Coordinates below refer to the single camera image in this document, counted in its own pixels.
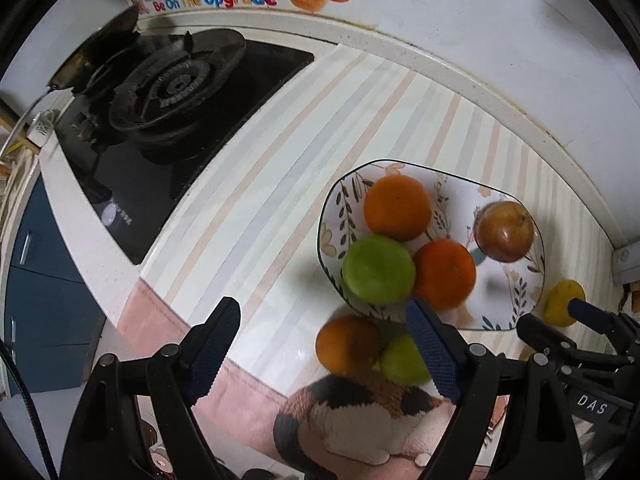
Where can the floral ceramic plate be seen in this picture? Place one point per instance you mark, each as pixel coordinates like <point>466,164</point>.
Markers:
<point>452,305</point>

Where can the orange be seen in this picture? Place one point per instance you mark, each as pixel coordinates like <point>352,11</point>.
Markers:
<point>444,274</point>
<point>397,207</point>
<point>346,344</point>

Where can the black gas stove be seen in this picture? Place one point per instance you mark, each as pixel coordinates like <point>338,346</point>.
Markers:
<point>150,170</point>

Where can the blue cabinet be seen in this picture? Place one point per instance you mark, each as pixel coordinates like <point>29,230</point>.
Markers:
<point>42,305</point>

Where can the red apple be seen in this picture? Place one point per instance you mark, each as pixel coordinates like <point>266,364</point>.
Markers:
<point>504,232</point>

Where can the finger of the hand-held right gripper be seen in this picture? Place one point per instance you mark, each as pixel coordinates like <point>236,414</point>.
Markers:
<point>537,332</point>
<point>592,314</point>

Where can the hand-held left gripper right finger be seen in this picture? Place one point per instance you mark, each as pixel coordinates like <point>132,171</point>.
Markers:
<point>431,355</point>

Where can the striped mat with cat print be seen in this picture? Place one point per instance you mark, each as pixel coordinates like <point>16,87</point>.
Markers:
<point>280,200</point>

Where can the white wall socket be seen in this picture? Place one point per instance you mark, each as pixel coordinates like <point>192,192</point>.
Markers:
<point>627,262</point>

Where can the green apple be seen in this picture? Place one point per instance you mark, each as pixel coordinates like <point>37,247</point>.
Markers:
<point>377,270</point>
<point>400,362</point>

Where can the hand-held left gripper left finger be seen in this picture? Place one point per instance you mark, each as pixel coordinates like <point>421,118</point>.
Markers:
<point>209,356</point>

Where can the white power adapter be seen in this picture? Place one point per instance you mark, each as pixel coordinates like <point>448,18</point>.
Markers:
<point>40,128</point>

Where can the yellow lemon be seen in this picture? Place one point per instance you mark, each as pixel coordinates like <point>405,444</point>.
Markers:
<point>560,301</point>

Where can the dark pan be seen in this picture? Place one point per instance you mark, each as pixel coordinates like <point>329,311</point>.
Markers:
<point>92,47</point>

